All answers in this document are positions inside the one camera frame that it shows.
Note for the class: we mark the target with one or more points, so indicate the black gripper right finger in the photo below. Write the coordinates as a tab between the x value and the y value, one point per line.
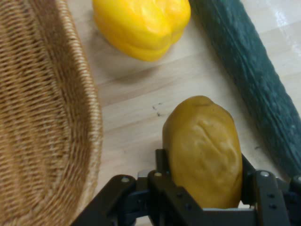
270	200

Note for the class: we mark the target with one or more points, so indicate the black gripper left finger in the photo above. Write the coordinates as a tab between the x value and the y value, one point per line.
164	200

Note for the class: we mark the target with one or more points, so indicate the brownish yellow potato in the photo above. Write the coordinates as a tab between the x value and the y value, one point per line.
204	155

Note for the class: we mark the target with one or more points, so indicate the bamboo cutting board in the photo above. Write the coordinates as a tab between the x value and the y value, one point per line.
131	99

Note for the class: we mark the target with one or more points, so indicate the long dark green cucumber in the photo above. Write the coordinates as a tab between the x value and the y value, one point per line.
256	75

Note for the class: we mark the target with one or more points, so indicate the yellow bell pepper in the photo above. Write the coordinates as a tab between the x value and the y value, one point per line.
143	26

